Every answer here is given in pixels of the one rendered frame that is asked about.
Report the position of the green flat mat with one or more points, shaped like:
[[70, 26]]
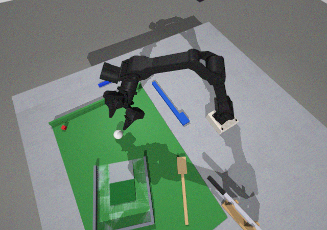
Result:
[[88, 141]]

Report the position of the white golf ball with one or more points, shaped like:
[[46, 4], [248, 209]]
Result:
[[118, 134]]

